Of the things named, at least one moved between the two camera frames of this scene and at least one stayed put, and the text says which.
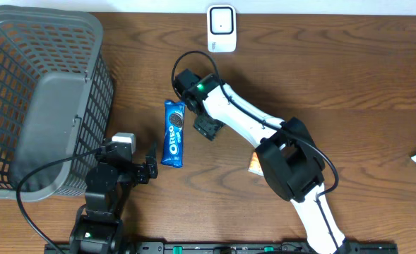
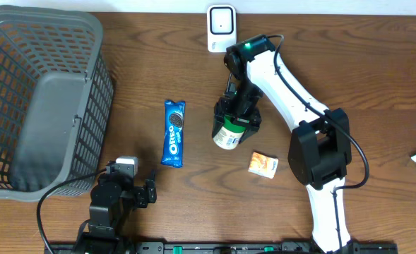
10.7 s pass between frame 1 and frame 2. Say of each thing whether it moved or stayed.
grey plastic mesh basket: stayed
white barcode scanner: stayed
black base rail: stayed
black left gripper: moved
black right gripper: moved
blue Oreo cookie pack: stayed
